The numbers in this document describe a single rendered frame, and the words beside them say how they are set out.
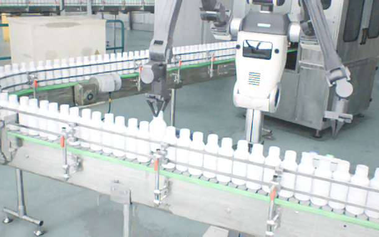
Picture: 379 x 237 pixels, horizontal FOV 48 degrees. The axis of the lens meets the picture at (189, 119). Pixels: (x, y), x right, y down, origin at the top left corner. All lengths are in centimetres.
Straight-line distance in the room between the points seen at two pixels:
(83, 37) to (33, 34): 70
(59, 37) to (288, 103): 299
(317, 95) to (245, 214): 371
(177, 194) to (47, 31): 413
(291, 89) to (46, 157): 383
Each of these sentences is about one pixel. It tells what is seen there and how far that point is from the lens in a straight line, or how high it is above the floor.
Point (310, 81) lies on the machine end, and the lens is 523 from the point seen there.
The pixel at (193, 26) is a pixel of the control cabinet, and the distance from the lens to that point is 796.
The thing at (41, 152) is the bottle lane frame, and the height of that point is 94.
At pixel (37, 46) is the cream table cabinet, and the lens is 552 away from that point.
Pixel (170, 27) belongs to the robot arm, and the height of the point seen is 155.
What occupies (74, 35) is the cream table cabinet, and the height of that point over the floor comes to 99.
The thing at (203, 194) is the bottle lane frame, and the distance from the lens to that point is 164.
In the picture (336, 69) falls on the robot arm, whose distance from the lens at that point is 170.
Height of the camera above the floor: 171
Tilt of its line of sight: 18 degrees down
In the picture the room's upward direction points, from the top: 3 degrees clockwise
